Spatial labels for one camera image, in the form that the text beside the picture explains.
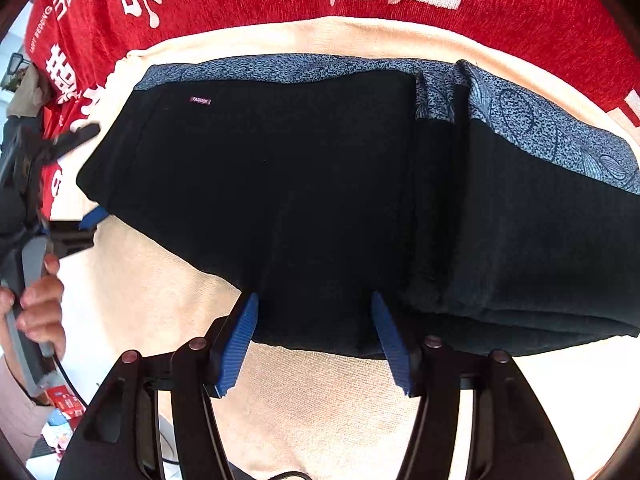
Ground red box on floor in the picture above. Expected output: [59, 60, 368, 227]
[46, 386, 86, 420]

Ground operator left hand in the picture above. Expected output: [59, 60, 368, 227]
[14, 255, 66, 359]

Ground black cable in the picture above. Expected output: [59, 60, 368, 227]
[52, 353, 91, 409]

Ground pink sleeved left forearm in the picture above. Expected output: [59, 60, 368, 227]
[0, 358, 53, 463]

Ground red wedding sofa blanket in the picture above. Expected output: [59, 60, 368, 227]
[24, 0, 639, 193]

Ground black pants with blue trim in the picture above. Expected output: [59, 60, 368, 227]
[77, 54, 639, 356]

